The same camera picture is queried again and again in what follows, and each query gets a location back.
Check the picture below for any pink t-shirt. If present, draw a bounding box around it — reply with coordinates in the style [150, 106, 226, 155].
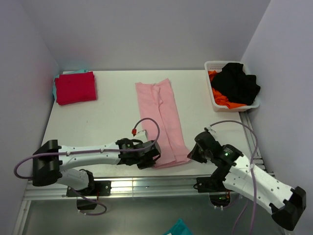
[135, 79, 190, 169]

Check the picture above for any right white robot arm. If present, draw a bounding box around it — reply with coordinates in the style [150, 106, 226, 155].
[188, 131, 306, 231]

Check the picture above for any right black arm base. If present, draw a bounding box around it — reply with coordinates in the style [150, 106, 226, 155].
[193, 176, 233, 210]

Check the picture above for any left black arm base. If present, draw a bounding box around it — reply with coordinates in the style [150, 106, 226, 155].
[66, 180, 112, 211]

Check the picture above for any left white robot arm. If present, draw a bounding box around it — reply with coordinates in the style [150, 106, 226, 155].
[32, 138, 161, 195]

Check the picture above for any orange t-shirt in basket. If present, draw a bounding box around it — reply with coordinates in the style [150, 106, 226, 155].
[208, 71, 245, 109]

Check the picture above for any teal cloth on floor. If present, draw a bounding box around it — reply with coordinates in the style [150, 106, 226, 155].
[164, 219, 193, 235]

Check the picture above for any black t-shirt in basket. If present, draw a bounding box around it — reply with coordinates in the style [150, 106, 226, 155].
[211, 63, 261, 105]

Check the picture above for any white plastic laundry basket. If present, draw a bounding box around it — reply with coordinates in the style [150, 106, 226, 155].
[204, 61, 260, 112]

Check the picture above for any red folded t-shirt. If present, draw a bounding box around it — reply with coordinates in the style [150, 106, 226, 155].
[55, 71, 97, 106]

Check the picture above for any teal folded t-shirt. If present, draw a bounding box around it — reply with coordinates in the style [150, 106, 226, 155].
[52, 69, 89, 100]

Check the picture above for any right side aluminium rail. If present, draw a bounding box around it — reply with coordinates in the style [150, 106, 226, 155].
[239, 111, 275, 177]

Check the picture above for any aluminium mounting rail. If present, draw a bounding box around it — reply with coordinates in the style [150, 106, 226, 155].
[23, 175, 245, 201]

